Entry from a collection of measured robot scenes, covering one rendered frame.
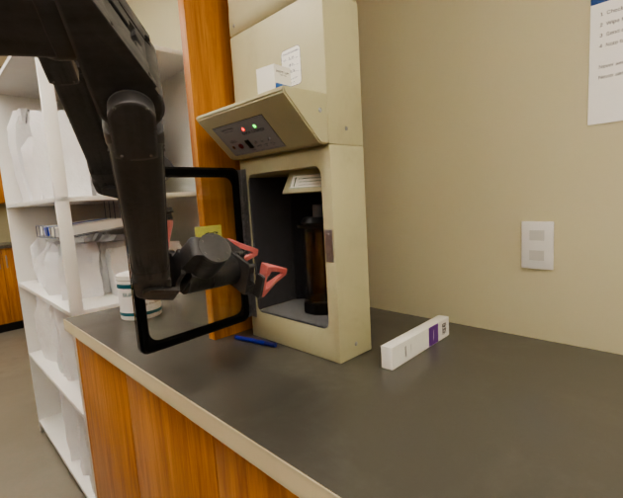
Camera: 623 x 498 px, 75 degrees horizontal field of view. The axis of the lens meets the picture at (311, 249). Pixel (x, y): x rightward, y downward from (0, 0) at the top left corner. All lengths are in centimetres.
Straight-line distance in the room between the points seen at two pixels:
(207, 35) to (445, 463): 106
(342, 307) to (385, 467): 38
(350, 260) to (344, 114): 31
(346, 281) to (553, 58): 67
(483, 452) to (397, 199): 80
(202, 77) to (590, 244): 99
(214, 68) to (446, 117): 62
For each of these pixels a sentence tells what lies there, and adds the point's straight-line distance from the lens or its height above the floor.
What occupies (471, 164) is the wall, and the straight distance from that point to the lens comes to 116.
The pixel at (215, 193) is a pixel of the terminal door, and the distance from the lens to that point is 103.
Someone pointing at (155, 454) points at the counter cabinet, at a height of 70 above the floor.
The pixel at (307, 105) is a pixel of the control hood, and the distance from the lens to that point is 83.
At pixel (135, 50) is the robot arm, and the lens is 40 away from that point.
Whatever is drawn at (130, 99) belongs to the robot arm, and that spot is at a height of 140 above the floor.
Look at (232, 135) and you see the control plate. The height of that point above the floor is 146.
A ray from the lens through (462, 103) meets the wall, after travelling 119.
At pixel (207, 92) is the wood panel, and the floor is 159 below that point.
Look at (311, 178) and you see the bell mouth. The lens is 95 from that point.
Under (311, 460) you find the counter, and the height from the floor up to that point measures 94.
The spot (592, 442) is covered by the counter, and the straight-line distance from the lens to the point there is 75.
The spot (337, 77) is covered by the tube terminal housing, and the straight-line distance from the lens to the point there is 91.
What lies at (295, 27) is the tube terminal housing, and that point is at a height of 166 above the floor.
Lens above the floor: 131
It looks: 7 degrees down
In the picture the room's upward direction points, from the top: 3 degrees counter-clockwise
